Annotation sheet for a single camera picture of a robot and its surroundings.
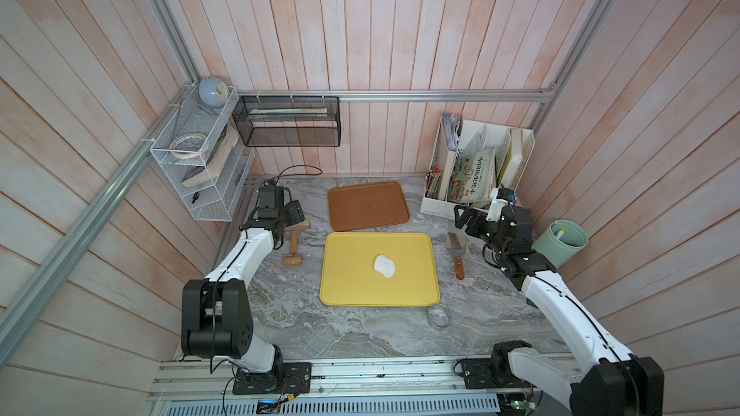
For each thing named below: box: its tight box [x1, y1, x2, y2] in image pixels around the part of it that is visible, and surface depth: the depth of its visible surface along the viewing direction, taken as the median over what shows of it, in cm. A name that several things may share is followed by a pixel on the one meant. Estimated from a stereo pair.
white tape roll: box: [168, 132, 208, 160], surface depth 76 cm
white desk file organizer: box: [420, 115, 536, 219], surface depth 100 cm
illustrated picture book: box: [447, 147, 496, 204], surface depth 99 cm
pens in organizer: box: [424, 167, 441, 200], surface depth 100 cm
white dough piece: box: [373, 254, 396, 279], surface depth 95 cm
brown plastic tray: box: [327, 181, 411, 233], surface depth 113 cm
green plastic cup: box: [530, 219, 589, 270], surface depth 87 cm
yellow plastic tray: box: [319, 232, 441, 307], surface depth 95 cm
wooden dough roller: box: [283, 218, 311, 266], surface depth 97 cm
